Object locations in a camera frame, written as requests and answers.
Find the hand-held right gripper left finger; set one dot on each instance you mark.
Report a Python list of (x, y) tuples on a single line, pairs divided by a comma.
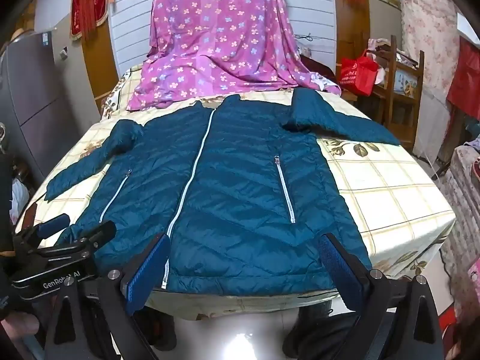
[(146, 270)]

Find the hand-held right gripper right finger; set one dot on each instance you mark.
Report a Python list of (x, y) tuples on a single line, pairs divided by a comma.
[(339, 270)]

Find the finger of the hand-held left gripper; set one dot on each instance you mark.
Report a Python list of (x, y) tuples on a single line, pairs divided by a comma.
[(93, 236), (54, 225)]

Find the teal puffer jacket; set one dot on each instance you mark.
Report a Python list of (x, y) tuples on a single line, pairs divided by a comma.
[(232, 180)]

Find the pile of pink clothes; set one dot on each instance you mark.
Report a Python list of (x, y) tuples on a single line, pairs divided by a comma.
[(378, 47)]

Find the person's left hand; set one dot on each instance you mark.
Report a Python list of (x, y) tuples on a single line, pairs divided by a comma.
[(18, 326)]

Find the white plastic bag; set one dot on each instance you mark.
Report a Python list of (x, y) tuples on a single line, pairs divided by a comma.
[(19, 198)]

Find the person's black shoe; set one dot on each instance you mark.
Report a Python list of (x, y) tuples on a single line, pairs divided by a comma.
[(322, 330), (161, 326)]

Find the checked floral bedsheet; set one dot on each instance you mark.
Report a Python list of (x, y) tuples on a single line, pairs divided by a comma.
[(393, 195)]

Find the grey refrigerator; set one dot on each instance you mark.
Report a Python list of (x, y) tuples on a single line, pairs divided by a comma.
[(33, 93)]

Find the floral covered sofa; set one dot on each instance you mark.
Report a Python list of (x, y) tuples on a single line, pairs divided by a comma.
[(463, 195)]

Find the wooden chair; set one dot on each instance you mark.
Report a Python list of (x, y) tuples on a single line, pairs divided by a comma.
[(420, 93)]

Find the red shopping bag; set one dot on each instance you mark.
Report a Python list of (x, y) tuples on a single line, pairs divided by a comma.
[(356, 77)]

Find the printed blue box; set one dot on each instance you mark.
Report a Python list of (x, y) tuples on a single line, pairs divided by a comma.
[(407, 81)]

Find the red fringed banner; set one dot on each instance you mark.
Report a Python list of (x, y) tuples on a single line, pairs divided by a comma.
[(88, 3)]

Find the red hanging cloth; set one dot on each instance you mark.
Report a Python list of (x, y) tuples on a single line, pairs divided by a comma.
[(465, 82)]

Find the purple floral sheet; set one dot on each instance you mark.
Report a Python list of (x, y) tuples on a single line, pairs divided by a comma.
[(225, 45)]

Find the pink floral curtain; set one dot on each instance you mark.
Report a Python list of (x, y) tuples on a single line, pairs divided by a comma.
[(423, 26)]

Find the white box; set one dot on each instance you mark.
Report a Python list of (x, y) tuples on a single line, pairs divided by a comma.
[(467, 26)]

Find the wall socket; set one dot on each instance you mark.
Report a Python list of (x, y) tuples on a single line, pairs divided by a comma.
[(63, 55)]

